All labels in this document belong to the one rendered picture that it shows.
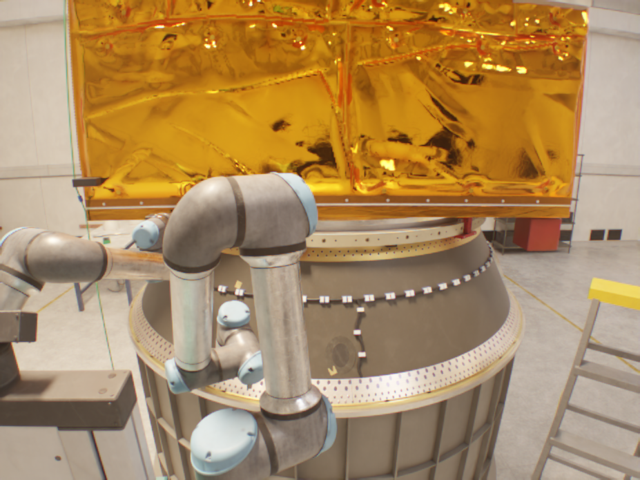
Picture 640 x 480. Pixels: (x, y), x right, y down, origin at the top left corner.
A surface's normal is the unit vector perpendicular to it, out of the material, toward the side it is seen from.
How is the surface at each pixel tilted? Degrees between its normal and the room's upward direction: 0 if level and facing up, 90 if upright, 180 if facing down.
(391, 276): 62
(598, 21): 90
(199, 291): 111
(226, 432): 8
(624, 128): 90
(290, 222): 83
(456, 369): 43
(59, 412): 90
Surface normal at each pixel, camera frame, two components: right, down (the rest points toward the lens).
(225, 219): 0.38, 0.28
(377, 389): 0.11, -0.53
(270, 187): 0.37, -0.52
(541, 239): 0.04, 0.25
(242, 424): -0.11, -0.94
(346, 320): 0.06, -0.22
